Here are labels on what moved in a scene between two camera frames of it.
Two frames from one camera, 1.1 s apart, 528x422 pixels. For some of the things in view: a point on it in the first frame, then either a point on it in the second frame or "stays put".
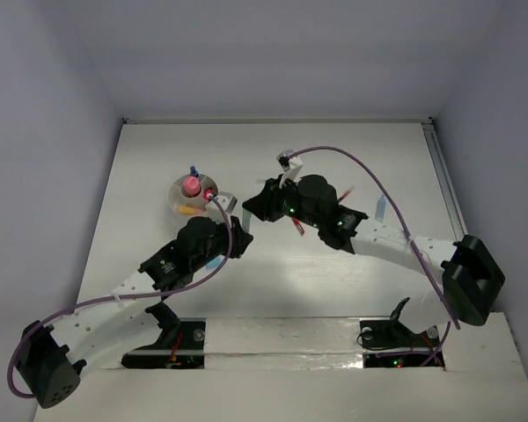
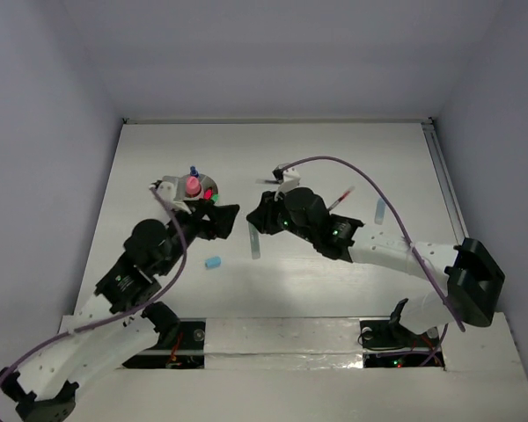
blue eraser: (215, 263) stays put
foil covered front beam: (288, 343) stays put
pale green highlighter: (246, 221) → (254, 241)
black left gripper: (238, 236) → (207, 215)
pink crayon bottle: (192, 185) stays put
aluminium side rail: (446, 180) stays put
